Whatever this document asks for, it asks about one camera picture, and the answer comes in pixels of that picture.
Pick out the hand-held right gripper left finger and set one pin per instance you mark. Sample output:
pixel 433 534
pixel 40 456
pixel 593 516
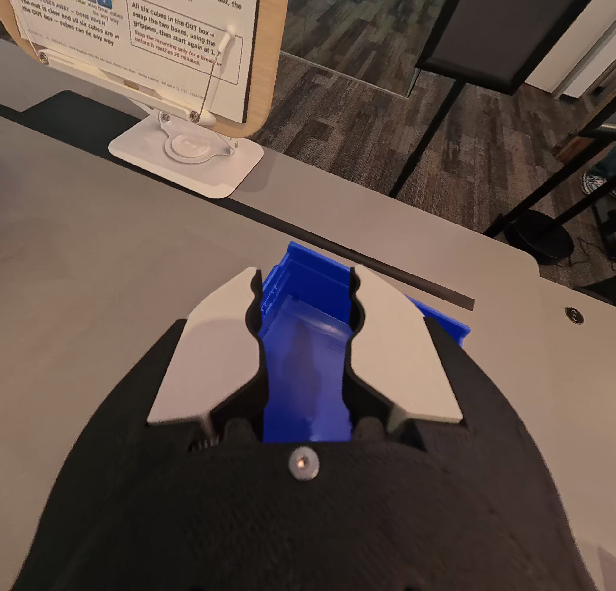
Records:
pixel 211 360

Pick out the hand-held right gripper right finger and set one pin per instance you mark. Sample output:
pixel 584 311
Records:
pixel 404 360

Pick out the blue plastic bin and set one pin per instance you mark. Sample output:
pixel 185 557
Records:
pixel 308 273

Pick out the round metal table fitting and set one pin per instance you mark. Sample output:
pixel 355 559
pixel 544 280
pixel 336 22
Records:
pixel 574 315

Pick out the black round stand base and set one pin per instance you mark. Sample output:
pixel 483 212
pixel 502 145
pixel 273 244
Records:
pixel 539 240

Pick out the black metal pole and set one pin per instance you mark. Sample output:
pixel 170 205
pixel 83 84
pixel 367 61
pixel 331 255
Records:
pixel 548 172

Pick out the wooden instruction board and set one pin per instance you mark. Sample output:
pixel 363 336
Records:
pixel 168 62

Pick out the black panel stand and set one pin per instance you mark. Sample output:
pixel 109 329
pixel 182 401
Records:
pixel 505 33

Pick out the white cabinet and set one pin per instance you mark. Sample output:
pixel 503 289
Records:
pixel 577 47

